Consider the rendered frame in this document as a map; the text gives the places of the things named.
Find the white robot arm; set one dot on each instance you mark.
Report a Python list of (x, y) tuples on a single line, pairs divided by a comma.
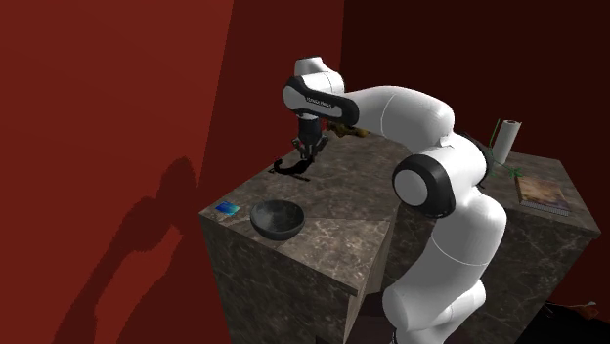
[(414, 119)]

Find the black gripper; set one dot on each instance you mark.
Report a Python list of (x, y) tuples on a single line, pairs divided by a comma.
[(309, 130)]

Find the brown spiral-bound notebook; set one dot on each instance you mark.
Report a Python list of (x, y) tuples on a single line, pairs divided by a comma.
[(542, 194)]

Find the white paper towel roll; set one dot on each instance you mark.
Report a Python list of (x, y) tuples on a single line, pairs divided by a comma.
[(505, 141)]

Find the dark grey bowl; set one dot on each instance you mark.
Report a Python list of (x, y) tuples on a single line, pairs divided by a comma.
[(277, 220)]

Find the blue card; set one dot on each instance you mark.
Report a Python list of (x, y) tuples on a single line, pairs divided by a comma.
[(228, 208)]

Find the brown lumpy object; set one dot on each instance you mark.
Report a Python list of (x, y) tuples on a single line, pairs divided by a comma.
[(344, 129)]

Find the green paper towel holder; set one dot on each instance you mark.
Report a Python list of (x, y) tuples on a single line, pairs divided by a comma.
[(513, 172)]

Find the orange object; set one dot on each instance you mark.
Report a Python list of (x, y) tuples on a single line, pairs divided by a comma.
[(587, 310)]

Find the black curved object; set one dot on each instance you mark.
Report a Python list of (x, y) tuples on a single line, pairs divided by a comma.
[(291, 170)]

